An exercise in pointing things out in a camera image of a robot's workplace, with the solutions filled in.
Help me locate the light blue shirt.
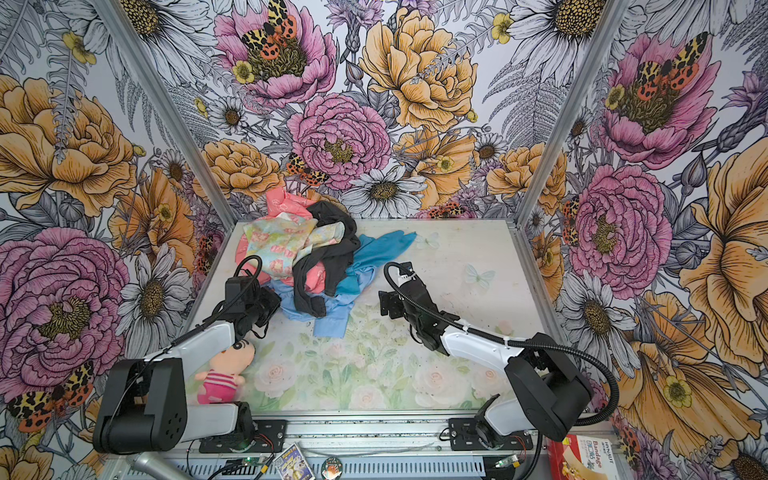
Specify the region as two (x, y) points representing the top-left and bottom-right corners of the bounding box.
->
(268, 263), (376, 338)

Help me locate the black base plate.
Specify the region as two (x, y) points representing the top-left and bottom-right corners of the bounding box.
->
(447, 417), (533, 452)
(198, 419), (288, 454)

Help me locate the left black cable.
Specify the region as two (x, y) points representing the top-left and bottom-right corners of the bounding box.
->
(107, 254), (265, 421)

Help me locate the aluminium corner post right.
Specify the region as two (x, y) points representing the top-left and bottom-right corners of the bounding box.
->
(515, 0), (630, 229)

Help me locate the right black corrugated cable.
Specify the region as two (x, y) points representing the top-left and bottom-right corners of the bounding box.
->
(382, 261), (620, 480)

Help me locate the floral pastel cloth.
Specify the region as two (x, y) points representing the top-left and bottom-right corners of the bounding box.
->
(243, 212), (346, 281)

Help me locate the pink cloth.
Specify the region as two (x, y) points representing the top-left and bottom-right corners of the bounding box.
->
(235, 187), (316, 284)

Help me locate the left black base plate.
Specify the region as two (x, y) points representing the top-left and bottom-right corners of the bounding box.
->
(198, 419), (288, 454)

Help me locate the red snack box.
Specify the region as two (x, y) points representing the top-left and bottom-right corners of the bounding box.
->
(548, 434), (622, 480)

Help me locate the teal cloth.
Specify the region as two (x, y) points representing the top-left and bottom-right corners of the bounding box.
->
(336, 230), (417, 296)

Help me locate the black cloth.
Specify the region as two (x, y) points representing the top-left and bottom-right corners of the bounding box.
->
(293, 201), (361, 318)

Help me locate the aluminium corner post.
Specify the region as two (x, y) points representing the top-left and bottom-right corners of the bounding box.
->
(515, 0), (630, 229)
(94, 1), (238, 230)

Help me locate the aluminium corner post left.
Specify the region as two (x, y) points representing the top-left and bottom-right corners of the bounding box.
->
(94, 1), (238, 230)

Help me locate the cartoon boy plush doll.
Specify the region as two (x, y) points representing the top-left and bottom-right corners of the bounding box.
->
(194, 339), (255, 405)

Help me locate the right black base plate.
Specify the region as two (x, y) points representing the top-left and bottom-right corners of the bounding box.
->
(447, 417), (533, 452)

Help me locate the colourful card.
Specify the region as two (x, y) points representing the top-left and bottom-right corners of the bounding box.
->
(273, 444), (315, 480)

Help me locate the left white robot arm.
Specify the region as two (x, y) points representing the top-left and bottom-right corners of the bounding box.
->
(92, 276), (280, 455)

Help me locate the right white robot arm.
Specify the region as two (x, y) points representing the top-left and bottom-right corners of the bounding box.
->
(379, 265), (601, 449)

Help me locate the round badge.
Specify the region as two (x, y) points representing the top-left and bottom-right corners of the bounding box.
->
(321, 457), (343, 480)

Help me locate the front aluminium rail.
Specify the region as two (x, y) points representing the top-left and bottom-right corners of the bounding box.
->
(101, 410), (619, 480)

